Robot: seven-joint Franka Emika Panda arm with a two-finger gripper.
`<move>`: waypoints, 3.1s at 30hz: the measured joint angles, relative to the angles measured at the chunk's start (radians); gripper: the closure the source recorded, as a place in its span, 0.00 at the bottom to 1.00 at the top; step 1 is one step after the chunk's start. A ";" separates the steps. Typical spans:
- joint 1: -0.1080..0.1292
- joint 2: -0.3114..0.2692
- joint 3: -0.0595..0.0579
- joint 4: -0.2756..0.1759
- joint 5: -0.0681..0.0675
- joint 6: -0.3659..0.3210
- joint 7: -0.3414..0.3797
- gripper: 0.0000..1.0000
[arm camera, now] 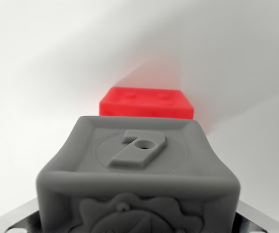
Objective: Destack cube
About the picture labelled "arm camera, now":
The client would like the gripper right finger with black rubber pad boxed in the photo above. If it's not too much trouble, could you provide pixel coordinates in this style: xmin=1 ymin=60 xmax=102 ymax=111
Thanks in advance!
xmin=234 ymin=199 xmax=279 ymax=233

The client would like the red cube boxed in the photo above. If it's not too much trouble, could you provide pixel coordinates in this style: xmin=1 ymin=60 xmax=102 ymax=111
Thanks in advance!
xmin=99 ymin=86 xmax=195 ymax=120

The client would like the gripper left finger with black rubber pad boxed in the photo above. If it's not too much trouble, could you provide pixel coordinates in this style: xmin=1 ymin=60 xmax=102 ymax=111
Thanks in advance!
xmin=0 ymin=197 xmax=42 ymax=233

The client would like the grey embossed cube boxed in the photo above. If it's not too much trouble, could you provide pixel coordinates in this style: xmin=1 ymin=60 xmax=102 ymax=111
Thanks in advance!
xmin=35 ymin=116 xmax=241 ymax=233

